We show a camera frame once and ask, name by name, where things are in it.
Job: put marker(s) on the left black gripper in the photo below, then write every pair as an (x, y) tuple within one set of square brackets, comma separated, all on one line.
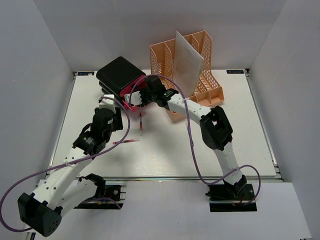
[(117, 117)]

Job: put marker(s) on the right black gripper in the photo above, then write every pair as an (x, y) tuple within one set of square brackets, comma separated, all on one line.
[(144, 103)]

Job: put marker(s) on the red gel pen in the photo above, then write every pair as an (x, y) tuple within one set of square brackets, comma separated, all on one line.
[(126, 141), (140, 124)]

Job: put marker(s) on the black pink drawer unit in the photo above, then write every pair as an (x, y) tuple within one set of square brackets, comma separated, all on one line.
[(117, 78)]

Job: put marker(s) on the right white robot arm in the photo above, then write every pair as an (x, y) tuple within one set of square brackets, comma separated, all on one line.
[(216, 130)]

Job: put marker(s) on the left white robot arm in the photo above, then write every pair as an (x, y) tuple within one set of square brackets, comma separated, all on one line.
[(44, 208)]

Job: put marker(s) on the flat red gel pen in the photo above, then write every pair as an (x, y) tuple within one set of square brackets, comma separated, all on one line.
[(126, 141)]

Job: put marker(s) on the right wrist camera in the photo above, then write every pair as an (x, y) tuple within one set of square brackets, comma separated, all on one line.
[(133, 99)]

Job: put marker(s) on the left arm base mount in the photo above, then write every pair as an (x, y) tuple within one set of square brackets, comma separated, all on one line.
[(108, 196)]

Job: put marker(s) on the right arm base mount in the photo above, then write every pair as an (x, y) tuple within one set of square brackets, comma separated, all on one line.
[(222, 200)]

